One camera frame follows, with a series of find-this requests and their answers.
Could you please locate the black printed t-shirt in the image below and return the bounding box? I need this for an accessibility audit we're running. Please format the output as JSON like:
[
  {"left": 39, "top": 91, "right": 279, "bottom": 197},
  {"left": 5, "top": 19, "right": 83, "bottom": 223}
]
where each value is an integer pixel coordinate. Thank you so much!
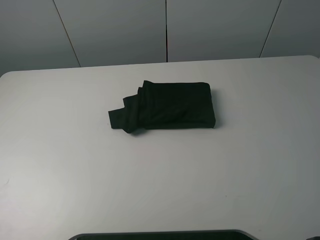
[{"left": 108, "top": 80, "right": 216, "bottom": 134}]

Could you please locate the black table edge cutout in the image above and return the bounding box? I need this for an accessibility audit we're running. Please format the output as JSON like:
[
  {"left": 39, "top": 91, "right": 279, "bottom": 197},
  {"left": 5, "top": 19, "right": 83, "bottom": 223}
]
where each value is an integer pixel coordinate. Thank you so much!
[{"left": 70, "top": 229, "right": 257, "bottom": 240}]

